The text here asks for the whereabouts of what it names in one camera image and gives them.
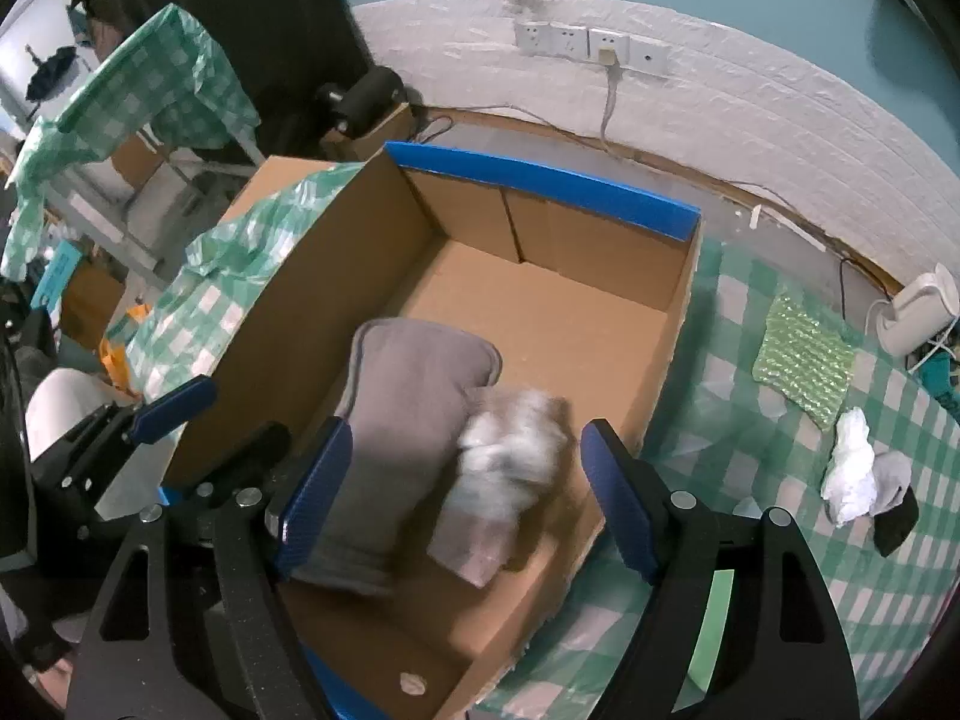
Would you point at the green checked plastic sheet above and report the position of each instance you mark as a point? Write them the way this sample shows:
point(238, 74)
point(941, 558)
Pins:
point(135, 82)

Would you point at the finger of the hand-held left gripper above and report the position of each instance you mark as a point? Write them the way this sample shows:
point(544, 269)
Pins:
point(172, 405)
point(247, 450)

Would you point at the grey padded cloth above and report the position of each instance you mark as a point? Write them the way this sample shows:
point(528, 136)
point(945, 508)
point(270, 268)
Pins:
point(405, 427)

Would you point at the orange bag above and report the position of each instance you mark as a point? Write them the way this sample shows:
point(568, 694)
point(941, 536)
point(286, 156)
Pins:
point(120, 360)

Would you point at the small cardboard box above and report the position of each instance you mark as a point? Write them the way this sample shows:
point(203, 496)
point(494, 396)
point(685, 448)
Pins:
point(382, 136)

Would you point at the black curtain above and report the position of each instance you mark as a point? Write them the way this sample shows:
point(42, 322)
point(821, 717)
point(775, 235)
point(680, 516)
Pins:
point(285, 15)

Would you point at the black cylindrical device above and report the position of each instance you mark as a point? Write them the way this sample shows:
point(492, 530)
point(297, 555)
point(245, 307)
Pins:
point(367, 97)

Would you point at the brown cardboard box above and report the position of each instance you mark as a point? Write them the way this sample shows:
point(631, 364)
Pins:
point(90, 307)

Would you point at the white tissue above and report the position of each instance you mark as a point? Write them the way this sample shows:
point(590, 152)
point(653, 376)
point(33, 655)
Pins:
point(851, 465)

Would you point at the white plastic device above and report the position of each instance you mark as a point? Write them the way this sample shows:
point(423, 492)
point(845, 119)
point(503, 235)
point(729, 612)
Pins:
point(911, 311)

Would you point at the small white scrap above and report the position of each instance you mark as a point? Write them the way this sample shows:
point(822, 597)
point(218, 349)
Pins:
point(412, 683)

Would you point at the grey black sock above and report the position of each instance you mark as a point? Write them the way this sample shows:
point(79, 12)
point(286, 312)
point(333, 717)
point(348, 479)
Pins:
point(896, 517)

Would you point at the green bubble wrap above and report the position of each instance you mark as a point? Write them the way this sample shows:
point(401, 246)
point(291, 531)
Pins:
point(802, 360)

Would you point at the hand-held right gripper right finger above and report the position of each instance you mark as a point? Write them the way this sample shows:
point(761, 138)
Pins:
point(616, 502)

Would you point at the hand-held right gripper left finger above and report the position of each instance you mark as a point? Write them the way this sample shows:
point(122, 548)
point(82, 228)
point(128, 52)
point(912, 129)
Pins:
point(319, 495)

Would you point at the green checked tablecloth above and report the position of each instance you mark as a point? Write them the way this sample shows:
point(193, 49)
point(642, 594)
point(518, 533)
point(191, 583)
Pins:
point(787, 615)

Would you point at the white grey fluffy cloth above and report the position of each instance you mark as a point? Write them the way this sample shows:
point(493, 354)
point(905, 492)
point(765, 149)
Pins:
point(495, 495)

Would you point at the blue-sided cardboard box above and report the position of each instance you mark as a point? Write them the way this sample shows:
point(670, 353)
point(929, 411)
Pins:
point(540, 315)

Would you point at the white wall socket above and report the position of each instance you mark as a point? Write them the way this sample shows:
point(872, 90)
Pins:
point(568, 42)
point(647, 57)
point(532, 39)
point(616, 43)

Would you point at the teal box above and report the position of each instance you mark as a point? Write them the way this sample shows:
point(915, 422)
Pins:
point(56, 274)

